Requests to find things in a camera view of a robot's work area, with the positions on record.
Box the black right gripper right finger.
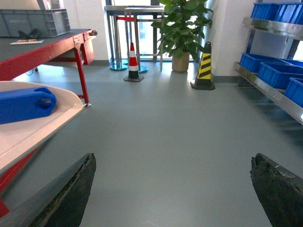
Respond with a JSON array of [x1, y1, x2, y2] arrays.
[[250, 153, 303, 227]]

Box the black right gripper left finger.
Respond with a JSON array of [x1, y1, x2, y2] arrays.
[[0, 153, 96, 227]]

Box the beige plastic scoop tray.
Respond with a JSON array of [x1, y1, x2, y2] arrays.
[[0, 85, 84, 174]]

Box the blue plastic part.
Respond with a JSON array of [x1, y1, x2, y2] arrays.
[[0, 87, 57, 124]]

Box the steel shelf rack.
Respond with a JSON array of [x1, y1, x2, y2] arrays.
[[233, 1, 303, 123]]

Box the yellow black traffic cone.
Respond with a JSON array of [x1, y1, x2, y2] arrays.
[[190, 42, 215, 90]]

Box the red white traffic cone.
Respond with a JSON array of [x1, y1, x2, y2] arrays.
[[124, 43, 144, 82]]

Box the steel stanchion posts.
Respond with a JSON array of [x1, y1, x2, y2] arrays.
[[104, 5, 165, 73]]

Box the grey plastic crate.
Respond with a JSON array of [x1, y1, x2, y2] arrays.
[[0, 9, 71, 38]]

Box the potted green plant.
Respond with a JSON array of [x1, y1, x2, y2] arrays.
[[151, 0, 212, 72]]

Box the red table frame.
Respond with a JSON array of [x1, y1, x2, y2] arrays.
[[0, 29, 98, 218]]

